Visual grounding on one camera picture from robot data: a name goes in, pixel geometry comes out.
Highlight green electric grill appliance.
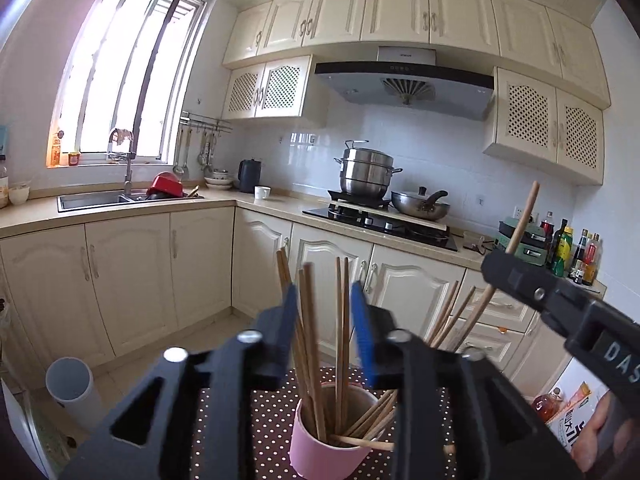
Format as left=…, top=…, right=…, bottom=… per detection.
left=495, top=217, right=548, bottom=266

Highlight sauce bottles group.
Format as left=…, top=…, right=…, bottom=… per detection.
left=540, top=211, right=602, bottom=287

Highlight brown polka dot tablecloth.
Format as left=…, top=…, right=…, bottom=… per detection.
left=188, top=366, right=456, bottom=479

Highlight chrome kitchen faucet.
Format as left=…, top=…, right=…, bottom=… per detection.
left=106, top=128, right=138, bottom=197

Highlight red bowl in sink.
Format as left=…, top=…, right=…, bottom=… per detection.
left=146, top=171, right=183, bottom=198

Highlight person's right hand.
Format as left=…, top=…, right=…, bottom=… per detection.
left=570, top=391, right=639, bottom=479

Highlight kitchen window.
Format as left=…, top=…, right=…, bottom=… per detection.
left=46, top=0, right=206, bottom=168

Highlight black gas stove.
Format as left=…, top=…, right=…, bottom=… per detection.
left=303, top=191, right=458, bottom=252

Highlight black electric kettle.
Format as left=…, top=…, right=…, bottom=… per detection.
left=238, top=159, right=262, bottom=194

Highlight grey trash bin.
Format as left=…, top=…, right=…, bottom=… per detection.
left=46, top=356, right=105, bottom=432

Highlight pink cylindrical utensil cup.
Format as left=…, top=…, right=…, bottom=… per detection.
left=288, top=382, right=371, bottom=479

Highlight cream upper cabinets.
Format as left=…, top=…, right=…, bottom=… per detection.
left=222, top=0, right=611, bottom=185

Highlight cream lower kitchen cabinets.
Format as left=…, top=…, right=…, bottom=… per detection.
left=1, top=194, right=568, bottom=397

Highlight glass jar with label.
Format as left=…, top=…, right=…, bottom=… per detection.
left=0, top=154, right=10, bottom=208

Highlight steel wok with handle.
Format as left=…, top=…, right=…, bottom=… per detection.
left=392, top=186, right=450, bottom=221

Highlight stainless steamer pot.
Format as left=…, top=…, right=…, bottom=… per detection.
left=334, top=140, right=402, bottom=200

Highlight white mug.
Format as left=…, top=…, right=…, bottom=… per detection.
left=254, top=186, right=271, bottom=200

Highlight range hood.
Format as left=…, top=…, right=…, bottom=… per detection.
left=314, top=47, right=495, bottom=120

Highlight colourful snack package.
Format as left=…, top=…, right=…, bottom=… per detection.
left=532, top=382, right=608, bottom=452

